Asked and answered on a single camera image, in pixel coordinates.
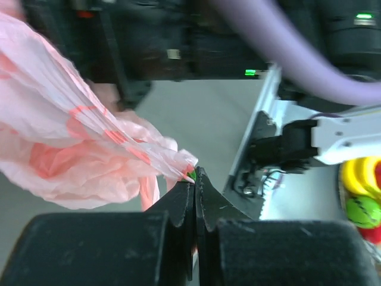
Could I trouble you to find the pink plastic bag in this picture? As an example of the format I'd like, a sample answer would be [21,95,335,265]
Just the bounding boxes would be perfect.
[1,1,197,210]

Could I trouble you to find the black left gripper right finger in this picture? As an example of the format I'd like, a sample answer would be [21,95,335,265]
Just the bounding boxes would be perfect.
[195,167,380,285]

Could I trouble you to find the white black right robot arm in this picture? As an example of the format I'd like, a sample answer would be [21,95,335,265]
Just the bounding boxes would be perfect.
[21,1,380,194]

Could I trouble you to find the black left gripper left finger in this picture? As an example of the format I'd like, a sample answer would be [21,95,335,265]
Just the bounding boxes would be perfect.
[1,182,195,286]

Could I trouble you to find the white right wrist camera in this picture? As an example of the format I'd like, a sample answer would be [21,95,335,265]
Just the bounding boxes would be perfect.
[283,104,380,165]

